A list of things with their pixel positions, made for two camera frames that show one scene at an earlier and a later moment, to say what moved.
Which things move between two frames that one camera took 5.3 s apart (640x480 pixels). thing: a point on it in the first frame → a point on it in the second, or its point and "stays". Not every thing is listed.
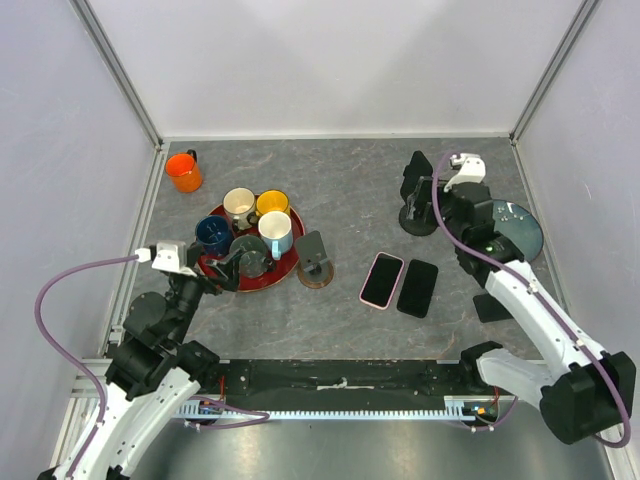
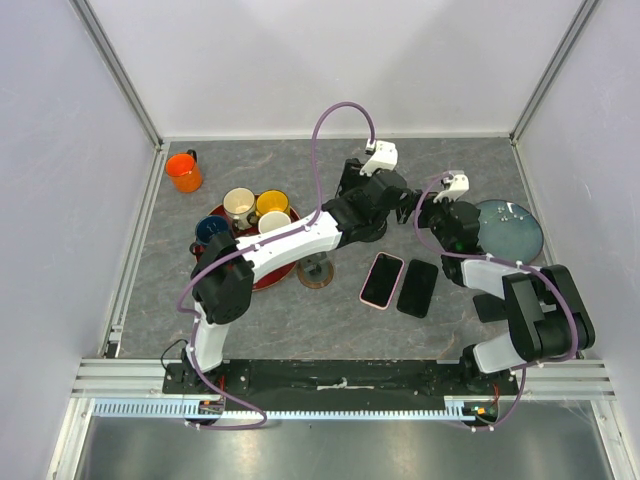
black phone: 417,288 stays
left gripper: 228,270 → 352,178
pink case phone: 382,280 stays
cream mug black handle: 239,204 stays
